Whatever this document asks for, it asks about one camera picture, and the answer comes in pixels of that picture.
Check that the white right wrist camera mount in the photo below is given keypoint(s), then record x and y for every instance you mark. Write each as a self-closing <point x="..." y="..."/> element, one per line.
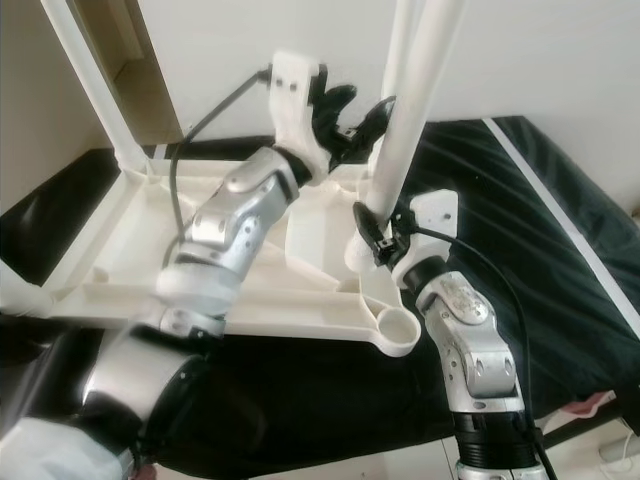
<point x="435" y="212"/>

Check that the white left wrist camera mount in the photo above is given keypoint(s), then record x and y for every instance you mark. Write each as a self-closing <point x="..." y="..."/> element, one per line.
<point x="295" y="100"/>

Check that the white curved tube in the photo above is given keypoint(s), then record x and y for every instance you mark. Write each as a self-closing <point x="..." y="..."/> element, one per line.
<point x="622" y="448"/>

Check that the white plastic table top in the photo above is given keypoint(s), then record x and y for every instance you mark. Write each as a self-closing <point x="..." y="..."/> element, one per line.
<point x="120" y="260"/>

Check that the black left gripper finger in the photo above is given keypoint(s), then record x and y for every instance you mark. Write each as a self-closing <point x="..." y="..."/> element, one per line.
<point x="375" y="118"/>
<point x="342" y="96"/>

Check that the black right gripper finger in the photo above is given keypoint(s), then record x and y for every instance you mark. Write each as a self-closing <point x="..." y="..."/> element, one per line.
<point x="368" y="225"/>

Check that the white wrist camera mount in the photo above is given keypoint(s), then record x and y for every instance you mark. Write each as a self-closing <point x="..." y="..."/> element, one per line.
<point x="435" y="212"/>
<point x="295" y="100"/>

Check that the pink object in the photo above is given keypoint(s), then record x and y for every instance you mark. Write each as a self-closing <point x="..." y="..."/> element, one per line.
<point x="590" y="402"/>

